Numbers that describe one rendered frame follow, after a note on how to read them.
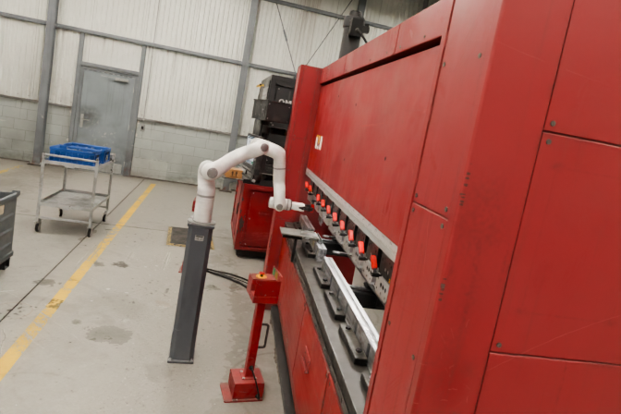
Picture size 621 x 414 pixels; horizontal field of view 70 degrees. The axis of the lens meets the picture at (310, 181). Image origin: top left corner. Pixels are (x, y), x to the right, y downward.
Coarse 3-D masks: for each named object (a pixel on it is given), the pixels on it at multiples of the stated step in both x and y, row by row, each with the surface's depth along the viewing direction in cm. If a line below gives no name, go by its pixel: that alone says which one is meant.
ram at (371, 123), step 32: (416, 64) 176; (320, 96) 397; (352, 96) 274; (384, 96) 210; (416, 96) 171; (320, 128) 370; (352, 128) 261; (384, 128) 202; (416, 128) 166; (320, 160) 348; (352, 160) 250; (384, 160) 195; (352, 192) 239; (384, 192) 189; (384, 224) 183
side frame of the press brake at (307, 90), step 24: (312, 72) 397; (312, 96) 400; (312, 120) 404; (288, 144) 404; (288, 168) 407; (288, 192) 410; (288, 216) 414; (312, 216) 417; (264, 264) 435; (336, 264) 427
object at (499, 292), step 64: (512, 0) 80; (576, 0) 82; (448, 64) 98; (512, 64) 82; (576, 64) 84; (448, 128) 93; (512, 128) 83; (576, 128) 86; (448, 192) 89; (512, 192) 85; (576, 192) 88; (448, 256) 85; (512, 256) 88; (576, 256) 90; (384, 320) 111; (448, 320) 87; (512, 320) 90; (576, 320) 92; (384, 384) 105; (448, 384) 90; (512, 384) 92; (576, 384) 94
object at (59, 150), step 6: (60, 144) 552; (54, 150) 520; (60, 150) 521; (66, 150) 522; (72, 150) 524; (78, 150) 557; (84, 150) 558; (90, 150) 560; (96, 150) 562; (72, 156) 525; (78, 156) 527; (84, 156) 528; (90, 156) 529; (96, 156) 539; (66, 162) 525; (72, 162) 526; (78, 162) 528; (84, 162) 529; (90, 162) 530
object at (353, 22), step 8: (352, 16) 363; (360, 16) 368; (344, 24) 368; (352, 24) 357; (360, 24) 358; (368, 24) 361; (344, 32) 369; (352, 32) 358; (360, 32) 351; (368, 32) 361; (344, 40) 368; (352, 40) 366; (344, 48) 368; (352, 48) 367
